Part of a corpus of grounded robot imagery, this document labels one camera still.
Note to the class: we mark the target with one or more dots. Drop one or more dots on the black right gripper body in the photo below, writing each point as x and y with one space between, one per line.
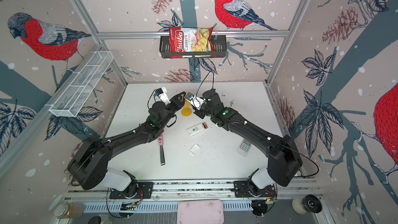
203 112

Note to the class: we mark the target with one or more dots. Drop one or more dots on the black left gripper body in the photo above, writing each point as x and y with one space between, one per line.
171 109

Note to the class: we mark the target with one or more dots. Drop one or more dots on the white air conditioner remote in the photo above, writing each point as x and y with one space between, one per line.
196 129

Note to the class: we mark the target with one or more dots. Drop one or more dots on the white battery cover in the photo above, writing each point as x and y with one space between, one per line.
195 149

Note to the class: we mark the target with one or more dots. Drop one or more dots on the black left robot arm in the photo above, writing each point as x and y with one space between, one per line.
89 165

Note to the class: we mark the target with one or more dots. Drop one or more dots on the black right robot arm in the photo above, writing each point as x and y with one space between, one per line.
284 160

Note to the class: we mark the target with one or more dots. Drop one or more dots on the yellow plastic goblet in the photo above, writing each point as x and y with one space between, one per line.
186 109

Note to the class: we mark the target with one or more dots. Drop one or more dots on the red cassava chips bag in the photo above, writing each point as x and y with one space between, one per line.
190 40

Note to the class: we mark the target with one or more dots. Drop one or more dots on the pink tray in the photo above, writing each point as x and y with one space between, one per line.
200 212

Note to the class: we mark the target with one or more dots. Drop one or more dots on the glass jar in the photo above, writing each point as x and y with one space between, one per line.
74 210

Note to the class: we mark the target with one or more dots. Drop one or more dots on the white tape roll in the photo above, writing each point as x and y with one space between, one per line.
307 204

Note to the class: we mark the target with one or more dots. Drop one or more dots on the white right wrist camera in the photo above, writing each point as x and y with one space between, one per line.
195 101

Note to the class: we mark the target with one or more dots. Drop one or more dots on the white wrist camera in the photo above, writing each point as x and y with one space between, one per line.
195 101
161 93

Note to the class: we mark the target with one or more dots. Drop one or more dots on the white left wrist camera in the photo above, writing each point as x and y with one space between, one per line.
161 93

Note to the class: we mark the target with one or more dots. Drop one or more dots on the pink handled knife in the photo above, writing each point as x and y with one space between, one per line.
161 143

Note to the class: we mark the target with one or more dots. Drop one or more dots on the black wall basket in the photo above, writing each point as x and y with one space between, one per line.
215 47

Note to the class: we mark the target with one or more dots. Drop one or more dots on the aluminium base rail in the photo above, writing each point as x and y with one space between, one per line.
180 190

